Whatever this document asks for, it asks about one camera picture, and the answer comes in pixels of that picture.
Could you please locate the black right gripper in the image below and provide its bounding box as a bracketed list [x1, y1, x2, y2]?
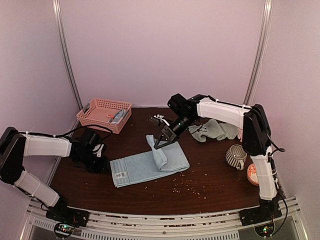
[154, 113, 197, 150]

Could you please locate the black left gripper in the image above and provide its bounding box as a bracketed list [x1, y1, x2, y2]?
[76, 150, 109, 173]

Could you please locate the light blue terry towel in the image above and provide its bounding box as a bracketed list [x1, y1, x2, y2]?
[110, 135, 190, 188]

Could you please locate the blue polka dot striped towel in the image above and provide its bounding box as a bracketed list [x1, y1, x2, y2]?
[108, 109, 129, 124]

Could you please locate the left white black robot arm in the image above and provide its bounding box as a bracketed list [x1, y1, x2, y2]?
[0, 126, 109, 222]

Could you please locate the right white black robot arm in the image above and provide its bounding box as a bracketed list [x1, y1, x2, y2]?
[151, 93, 280, 221]

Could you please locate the pink perforated plastic basket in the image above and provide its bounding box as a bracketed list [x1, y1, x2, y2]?
[76, 98, 133, 134]

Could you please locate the pale green terry towel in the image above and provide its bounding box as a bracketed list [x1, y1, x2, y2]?
[188, 119, 239, 143]

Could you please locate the grey striped ceramic mug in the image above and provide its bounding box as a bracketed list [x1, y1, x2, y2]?
[225, 144, 247, 171]

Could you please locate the pink cloth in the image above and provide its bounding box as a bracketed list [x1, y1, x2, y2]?
[236, 127, 243, 142]

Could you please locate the orange patterned ceramic bowl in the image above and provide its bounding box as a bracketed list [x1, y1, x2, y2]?
[247, 163, 259, 186]

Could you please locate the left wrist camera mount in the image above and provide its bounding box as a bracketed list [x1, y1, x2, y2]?
[93, 143, 105, 158]

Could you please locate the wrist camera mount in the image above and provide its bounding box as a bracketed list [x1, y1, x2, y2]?
[93, 143, 105, 158]
[148, 114, 172, 126]

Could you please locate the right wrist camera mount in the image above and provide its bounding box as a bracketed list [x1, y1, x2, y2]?
[148, 114, 172, 126]

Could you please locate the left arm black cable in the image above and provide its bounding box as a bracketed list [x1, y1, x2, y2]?
[49, 124, 113, 141]

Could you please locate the front aluminium rail base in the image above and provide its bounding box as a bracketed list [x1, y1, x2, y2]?
[26, 196, 305, 240]

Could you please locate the left aluminium frame post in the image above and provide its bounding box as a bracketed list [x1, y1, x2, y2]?
[52, 0, 83, 110]

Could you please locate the aluminium frame post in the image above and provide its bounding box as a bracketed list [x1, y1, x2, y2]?
[243, 0, 274, 105]
[52, 0, 83, 110]

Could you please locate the right aluminium frame post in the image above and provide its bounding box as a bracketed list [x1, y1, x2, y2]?
[243, 0, 274, 105]

